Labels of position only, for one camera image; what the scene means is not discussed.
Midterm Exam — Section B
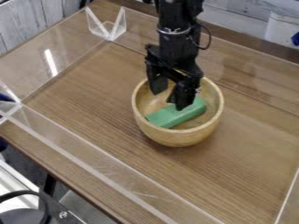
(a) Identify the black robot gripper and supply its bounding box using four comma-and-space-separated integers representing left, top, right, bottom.
144, 28, 203, 111

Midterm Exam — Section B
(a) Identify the green rectangular block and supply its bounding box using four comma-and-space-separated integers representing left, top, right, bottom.
144, 97, 207, 129

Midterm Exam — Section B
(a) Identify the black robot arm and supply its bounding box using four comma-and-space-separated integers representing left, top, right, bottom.
144, 0, 211, 110

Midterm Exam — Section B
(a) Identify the light wooden bowl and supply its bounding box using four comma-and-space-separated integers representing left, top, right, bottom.
131, 78, 224, 147

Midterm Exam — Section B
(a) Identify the white cylindrical container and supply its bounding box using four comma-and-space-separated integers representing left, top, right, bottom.
264, 11, 299, 50

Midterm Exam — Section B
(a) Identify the black table leg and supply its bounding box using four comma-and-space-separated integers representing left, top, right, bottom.
42, 174, 57, 196

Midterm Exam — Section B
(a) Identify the clear acrylic corner bracket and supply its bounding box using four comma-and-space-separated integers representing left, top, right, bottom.
85, 7, 127, 42

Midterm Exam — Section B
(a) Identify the clear acrylic tray wall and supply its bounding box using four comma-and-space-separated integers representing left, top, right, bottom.
0, 101, 224, 224

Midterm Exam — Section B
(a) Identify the black cable loop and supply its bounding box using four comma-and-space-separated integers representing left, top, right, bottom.
0, 190, 52, 224

